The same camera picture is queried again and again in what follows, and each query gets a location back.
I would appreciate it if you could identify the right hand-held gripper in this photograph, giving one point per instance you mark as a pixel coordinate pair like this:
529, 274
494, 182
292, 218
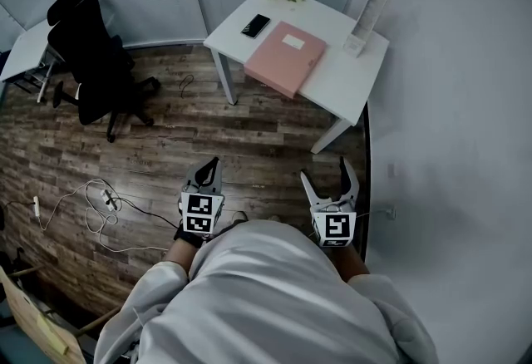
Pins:
334, 225

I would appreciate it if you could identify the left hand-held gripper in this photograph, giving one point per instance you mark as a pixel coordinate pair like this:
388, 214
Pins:
201, 210

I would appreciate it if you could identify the pink file box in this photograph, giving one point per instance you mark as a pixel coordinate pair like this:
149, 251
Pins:
284, 59

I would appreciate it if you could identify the white mesh file holder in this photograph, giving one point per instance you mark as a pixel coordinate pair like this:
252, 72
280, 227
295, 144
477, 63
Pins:
367, 21

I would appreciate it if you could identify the person's right forearm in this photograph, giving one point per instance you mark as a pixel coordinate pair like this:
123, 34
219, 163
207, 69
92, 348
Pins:
353, 264

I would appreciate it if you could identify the person's left forearm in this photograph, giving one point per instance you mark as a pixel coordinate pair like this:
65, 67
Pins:
179, 256

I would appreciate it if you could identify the person's left hand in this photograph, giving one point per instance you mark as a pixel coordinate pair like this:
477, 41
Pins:
189, 237

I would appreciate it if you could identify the person's left shoe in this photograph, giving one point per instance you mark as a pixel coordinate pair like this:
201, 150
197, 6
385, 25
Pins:
240, 217

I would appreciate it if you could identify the white power strip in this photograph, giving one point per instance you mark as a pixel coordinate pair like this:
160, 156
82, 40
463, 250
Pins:
107, 200

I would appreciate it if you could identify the white table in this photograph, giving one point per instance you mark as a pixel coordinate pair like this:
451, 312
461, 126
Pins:
336, 75

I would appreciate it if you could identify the person's white sweatshirt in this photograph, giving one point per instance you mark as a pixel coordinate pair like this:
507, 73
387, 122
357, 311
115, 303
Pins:
266, 296

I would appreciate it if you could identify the black smartphone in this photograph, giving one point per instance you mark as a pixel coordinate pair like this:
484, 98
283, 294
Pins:
255, 25

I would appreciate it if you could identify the black office chair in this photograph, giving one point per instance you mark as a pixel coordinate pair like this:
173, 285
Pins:
93, 59

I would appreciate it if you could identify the wooden stick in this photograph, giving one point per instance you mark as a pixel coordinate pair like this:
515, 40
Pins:
97, 323

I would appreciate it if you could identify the light wooden board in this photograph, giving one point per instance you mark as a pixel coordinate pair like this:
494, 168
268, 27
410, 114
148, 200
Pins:
29, 321

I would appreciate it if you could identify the white wall charger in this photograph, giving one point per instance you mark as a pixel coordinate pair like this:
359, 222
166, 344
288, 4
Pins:
390, 212

